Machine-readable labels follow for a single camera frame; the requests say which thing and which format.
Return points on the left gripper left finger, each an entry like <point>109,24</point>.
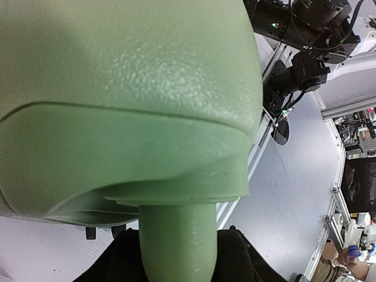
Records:
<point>121,261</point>

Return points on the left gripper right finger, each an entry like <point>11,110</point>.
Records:
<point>238,260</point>

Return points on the green hard-shell suitcase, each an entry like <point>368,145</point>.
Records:
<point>113,111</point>

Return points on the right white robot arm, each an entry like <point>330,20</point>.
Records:
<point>323,32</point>

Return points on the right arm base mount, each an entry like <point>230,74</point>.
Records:
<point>286,86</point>

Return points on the aluminium front rail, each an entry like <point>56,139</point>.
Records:
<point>268,58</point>

